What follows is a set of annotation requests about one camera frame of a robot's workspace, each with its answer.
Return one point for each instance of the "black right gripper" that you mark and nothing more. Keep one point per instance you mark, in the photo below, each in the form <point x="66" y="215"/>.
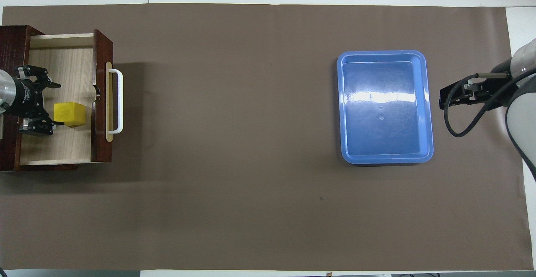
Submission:
<point x="471" y="94"/>

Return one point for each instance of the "yellow cube block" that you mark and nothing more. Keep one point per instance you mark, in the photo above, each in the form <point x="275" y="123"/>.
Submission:
<point x="70" y="113"/>

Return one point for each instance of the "blue plastic tray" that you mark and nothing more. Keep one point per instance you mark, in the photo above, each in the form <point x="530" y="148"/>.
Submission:
<point x="385" y="117"/>

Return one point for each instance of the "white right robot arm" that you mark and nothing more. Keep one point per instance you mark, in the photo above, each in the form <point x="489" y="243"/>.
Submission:
<point x="523" y="117"/>

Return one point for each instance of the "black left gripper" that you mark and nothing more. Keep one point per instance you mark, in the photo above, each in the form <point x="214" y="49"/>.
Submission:
<point x="25" y="97"/>

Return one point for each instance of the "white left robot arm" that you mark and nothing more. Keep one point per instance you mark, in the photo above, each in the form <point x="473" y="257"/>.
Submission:
<point x="5" y="90"/>

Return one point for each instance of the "brown table mat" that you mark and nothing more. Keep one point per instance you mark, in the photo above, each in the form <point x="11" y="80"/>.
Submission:
<point x="251" y="143"/>

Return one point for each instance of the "dark wooden drawer cabinet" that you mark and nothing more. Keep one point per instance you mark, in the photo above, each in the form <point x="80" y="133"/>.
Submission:
<point x="12" y="42"/>

